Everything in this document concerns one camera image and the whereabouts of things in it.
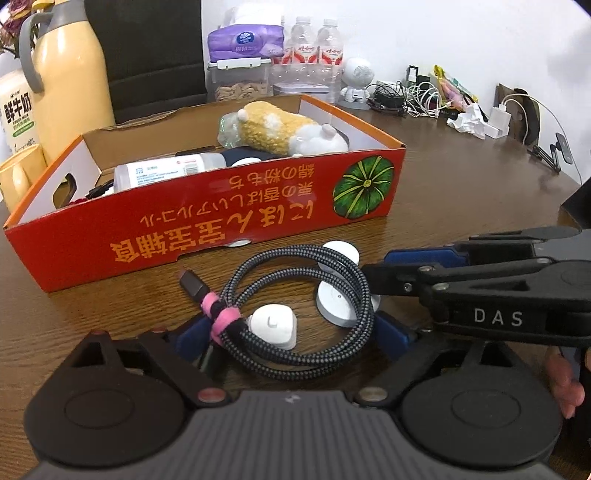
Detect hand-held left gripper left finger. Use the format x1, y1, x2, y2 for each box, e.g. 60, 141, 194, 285
71, 314, 232, 408

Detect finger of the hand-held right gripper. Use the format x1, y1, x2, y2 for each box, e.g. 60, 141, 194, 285
361, 257, 563, 298
383, 226, 581, 269

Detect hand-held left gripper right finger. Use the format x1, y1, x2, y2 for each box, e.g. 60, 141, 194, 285
355, 311, 532, 410

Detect pink cable tie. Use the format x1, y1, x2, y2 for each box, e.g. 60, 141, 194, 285
198, 291, 242, 345

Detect white grey round disc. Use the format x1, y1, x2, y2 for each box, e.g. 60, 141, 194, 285
316, 276, 382, 329

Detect grey braided cable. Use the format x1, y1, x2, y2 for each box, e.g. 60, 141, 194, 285
179, 245, 376, 380

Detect white rounded triangular cap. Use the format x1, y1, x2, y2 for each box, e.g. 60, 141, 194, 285
246, 306, 299, 352

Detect red cardboard box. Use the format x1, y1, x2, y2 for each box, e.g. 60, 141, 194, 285
4, 95, 408, 294

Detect translucent cotton swab box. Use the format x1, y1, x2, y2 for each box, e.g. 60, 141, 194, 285
113, 153, 228, 195

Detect yellow white plush toy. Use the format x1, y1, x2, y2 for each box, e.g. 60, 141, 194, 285
217, 101, 350, 158

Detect person's right hand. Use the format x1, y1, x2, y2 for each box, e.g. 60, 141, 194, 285
545, 347, 591, 421

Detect black box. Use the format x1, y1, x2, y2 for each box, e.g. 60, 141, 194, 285
558, 178, 591, 232

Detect crumpled white tissue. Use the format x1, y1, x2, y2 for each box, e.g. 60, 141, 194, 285
446, 102, 489, 140

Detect white power adapter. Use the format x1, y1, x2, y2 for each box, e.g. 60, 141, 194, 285
488, 104, 513, 140

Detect black phone stand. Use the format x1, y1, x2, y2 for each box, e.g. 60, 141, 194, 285
530, 132, 576, 174

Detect colourful snack packets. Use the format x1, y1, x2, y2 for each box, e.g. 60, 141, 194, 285
431, 64, 477, 112

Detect brown paper bag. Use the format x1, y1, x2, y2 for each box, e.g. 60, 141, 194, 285
496, 83, 542, 145

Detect black charger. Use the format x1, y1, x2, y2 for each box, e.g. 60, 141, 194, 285
405, 64, 431, 87

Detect white robot figurine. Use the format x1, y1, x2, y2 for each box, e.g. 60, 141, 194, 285
338, 57, 373, 110

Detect dark blue object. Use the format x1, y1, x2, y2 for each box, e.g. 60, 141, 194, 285
220, 146, 279, 168

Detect yellow mug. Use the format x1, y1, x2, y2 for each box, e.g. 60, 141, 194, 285
0, 145, 48, 209

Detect clear seed container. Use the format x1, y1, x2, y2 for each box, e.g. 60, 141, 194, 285
206, 58, 273, 103

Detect purple tissue pack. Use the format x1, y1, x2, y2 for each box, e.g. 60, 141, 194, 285
207, 6, 286, 62

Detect white milk carton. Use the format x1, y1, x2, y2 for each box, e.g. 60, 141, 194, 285
0, 69, 41, 161

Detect yellow thermos jug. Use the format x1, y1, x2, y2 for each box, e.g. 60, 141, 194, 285
18, 0, 117, 165

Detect black paper bag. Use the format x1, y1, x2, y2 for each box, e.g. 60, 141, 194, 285
85, 0, 208, 125

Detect dried pink flowers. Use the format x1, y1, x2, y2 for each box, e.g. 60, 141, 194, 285
0, 0, 38, 52

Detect white coiled cable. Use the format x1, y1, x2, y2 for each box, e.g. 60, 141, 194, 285
405, 84, 443, 117

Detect black cable bundle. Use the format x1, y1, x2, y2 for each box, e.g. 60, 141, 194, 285
368, 80, 408, 114

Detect white charging cable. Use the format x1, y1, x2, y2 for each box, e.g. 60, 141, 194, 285
502, 92, 530, 145

